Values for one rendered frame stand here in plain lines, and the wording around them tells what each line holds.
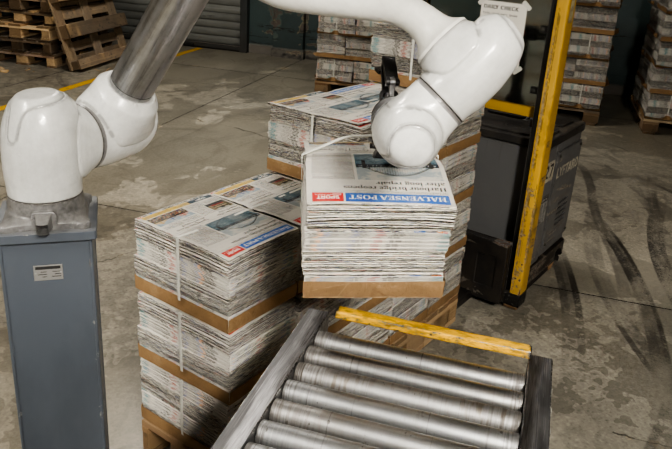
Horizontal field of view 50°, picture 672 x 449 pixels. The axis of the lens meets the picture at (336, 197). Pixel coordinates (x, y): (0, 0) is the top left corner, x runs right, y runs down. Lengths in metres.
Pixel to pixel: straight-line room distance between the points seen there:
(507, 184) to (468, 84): 2.31
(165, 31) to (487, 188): 2.22
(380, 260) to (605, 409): 1.70
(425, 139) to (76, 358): 1.01
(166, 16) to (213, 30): 8.05
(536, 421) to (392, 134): 0.63
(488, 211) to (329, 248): 2.17
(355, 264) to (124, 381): 1.60
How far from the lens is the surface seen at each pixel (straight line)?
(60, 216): 1.63
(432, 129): 1.11
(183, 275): 2.01
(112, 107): 1.66
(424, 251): 1.42
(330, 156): 1.51
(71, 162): 1.60
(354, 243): 1.39
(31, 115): 1.57
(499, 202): 3.47
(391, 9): 1.20
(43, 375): 1.79
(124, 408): 2.74
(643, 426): 2.95
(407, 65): 2.77
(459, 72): 1.14
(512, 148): 3.38
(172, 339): 2.16
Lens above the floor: 1.64
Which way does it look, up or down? 21 degrees down
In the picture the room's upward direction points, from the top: 4 degrees clockwise
